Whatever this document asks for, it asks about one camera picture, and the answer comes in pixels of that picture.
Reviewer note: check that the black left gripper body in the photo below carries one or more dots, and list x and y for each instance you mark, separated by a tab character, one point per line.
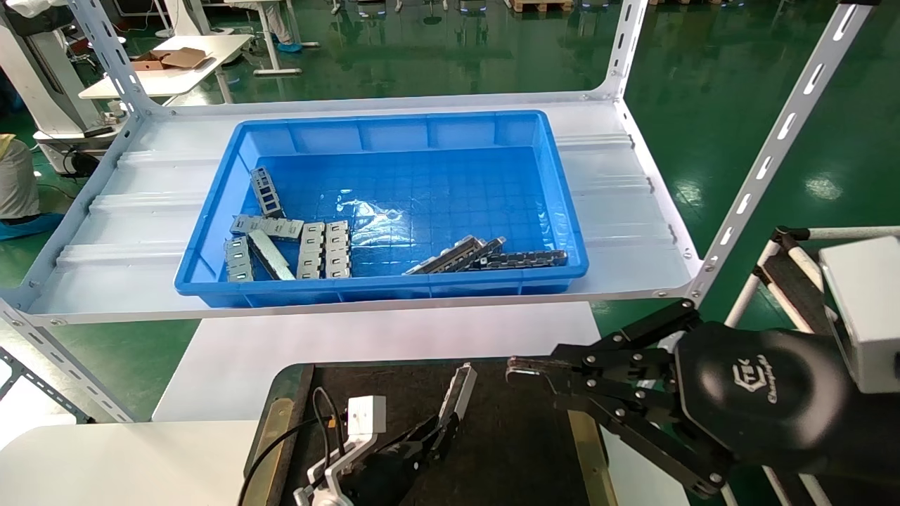
383	479

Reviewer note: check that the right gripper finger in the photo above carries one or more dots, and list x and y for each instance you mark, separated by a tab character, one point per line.
633	404
612	358

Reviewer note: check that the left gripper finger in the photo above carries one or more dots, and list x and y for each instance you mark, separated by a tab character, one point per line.
444	437
424	436

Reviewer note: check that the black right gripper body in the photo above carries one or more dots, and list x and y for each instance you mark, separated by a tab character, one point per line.
766	400

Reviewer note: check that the long metal channel part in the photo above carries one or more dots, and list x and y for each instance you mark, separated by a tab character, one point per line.
493	248
460	390
450	257

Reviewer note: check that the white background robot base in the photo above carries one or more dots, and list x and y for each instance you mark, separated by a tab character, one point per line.
42	84

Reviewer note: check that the black flat container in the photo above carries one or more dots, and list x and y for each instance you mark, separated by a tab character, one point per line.
520	450

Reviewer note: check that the dark long metal part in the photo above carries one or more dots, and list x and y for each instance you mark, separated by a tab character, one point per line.
526	259

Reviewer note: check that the grey slotted metal part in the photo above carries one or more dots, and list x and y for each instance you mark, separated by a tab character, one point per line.
238	260
311	251
338	249
271	227

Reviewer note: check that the flat shiny metal part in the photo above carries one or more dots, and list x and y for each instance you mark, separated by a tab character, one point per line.
272	256

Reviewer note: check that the upright grey metal part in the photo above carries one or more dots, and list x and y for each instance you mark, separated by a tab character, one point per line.
268	192

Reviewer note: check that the blue plastic bin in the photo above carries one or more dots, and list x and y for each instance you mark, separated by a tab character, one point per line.
464	176

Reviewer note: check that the white perforated metal shelf rack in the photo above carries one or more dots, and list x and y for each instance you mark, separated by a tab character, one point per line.
126	232

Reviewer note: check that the wooden pallet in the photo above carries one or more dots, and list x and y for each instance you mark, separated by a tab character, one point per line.
541	5

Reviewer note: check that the blue floor cushion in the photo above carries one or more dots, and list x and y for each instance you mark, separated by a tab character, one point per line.
31	226

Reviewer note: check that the white background desk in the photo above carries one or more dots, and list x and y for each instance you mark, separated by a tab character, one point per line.
162	81

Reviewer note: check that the open cardboard box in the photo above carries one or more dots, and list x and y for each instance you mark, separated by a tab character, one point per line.
169	59

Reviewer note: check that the seated person in grey top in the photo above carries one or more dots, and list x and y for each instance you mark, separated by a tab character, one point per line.
15	183

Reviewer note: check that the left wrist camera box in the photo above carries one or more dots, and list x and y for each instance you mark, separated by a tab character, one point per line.
367	414

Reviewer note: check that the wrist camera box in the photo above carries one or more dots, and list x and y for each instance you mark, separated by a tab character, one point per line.
367	414
868	309

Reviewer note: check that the white tube frame cart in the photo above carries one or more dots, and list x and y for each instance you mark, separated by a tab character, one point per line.
791	284

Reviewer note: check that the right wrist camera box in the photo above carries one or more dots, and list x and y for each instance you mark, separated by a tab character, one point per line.
868	309

